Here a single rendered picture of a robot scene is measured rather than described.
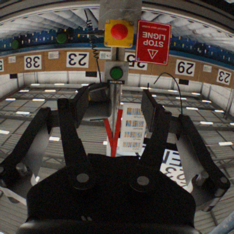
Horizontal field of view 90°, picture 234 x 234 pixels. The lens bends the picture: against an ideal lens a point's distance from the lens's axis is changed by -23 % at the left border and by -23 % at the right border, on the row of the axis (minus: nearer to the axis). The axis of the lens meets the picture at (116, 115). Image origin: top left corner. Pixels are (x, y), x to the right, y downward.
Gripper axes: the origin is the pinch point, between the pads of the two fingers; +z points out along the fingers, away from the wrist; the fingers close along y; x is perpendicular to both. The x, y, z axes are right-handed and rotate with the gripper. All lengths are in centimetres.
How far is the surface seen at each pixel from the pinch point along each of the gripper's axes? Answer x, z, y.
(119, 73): -0.1, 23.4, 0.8
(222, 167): -702, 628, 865
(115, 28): 11.6, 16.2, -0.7
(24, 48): 10, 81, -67
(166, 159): -37, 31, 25
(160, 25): 15.1, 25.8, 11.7
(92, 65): -6, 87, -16
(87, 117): -12.6, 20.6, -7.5
